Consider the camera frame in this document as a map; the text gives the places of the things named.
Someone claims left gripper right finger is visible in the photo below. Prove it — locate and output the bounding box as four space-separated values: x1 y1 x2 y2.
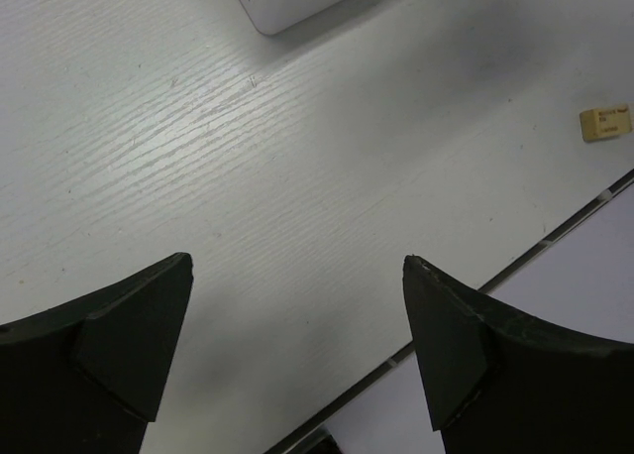
403 255 633 453

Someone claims grey white eraser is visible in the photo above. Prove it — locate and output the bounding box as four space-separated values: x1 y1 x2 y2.
580 103 633 143

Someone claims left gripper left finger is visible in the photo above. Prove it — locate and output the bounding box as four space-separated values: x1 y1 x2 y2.
1 253 193 453

